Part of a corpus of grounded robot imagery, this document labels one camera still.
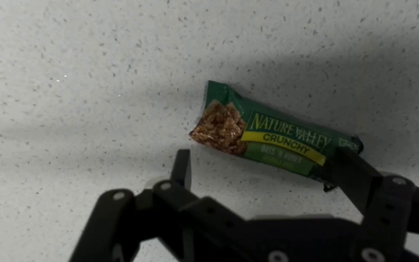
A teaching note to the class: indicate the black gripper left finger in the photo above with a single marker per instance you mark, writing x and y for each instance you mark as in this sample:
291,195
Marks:
180,212

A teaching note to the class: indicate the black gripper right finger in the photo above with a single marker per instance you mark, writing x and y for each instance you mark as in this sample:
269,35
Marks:
384,208

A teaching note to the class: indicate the green granola bar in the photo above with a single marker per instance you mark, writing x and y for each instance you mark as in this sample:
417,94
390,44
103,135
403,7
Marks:
276,135

